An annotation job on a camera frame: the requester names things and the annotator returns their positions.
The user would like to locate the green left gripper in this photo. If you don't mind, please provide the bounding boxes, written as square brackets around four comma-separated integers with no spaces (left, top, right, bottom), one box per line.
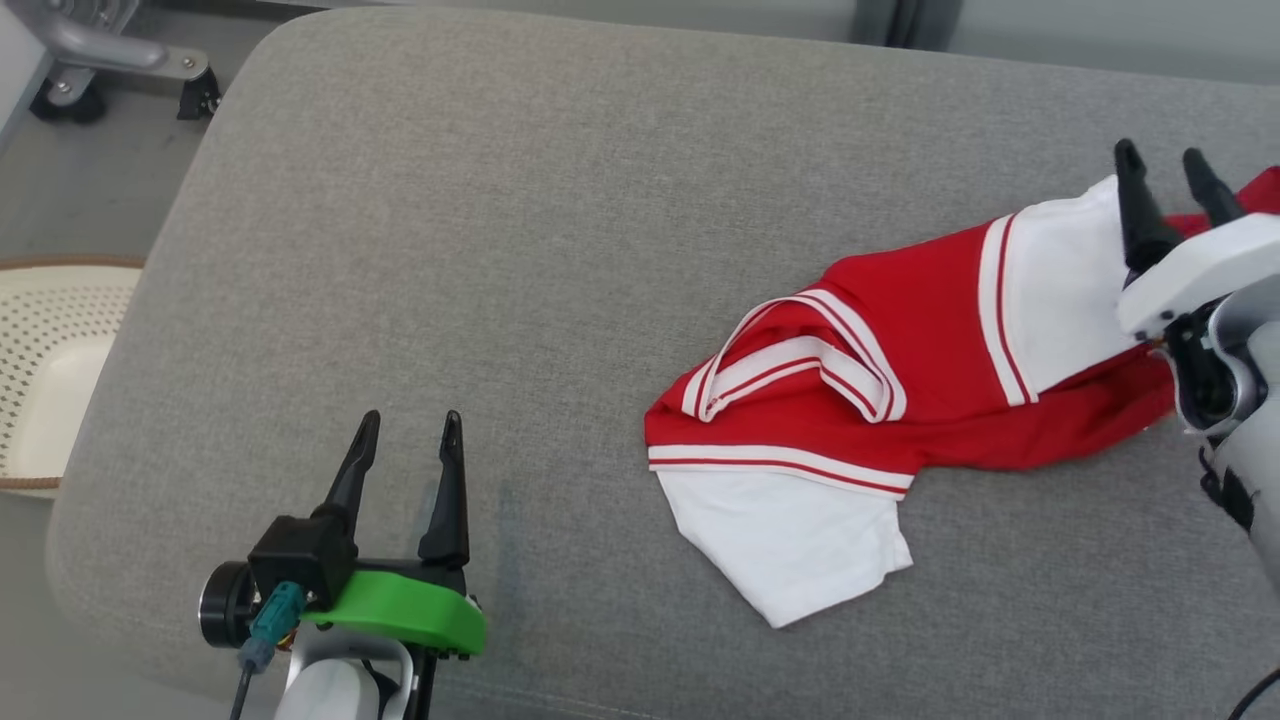
[300,410,489,659]

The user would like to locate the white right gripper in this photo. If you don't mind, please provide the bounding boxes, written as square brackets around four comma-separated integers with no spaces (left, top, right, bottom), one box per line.
[1114,138,1280,436]

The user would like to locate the red shirt white sleeves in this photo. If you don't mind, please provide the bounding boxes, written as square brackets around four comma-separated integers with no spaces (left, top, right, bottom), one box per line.
[645,175,1179,629]

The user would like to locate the cream perforated laundry basket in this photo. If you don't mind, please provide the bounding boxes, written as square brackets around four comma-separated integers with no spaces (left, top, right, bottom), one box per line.
[0,255,146,493]

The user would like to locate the left camera cable teal plug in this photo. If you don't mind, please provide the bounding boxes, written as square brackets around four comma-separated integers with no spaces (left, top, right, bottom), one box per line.
[228,582,307,720]

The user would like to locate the grey partition frame post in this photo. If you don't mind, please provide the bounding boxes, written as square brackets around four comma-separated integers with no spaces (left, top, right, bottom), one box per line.
[850,0,961,51]

